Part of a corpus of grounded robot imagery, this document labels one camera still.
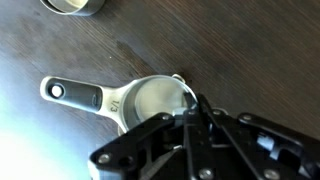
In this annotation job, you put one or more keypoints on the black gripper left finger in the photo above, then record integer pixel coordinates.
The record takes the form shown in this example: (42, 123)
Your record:
(133, 143)

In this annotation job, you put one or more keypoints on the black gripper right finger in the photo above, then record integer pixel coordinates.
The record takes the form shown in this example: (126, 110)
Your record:
(240, 133)

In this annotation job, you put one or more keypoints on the third-cup steel measuring cup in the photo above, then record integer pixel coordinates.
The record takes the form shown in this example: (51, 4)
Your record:
(150, 96)

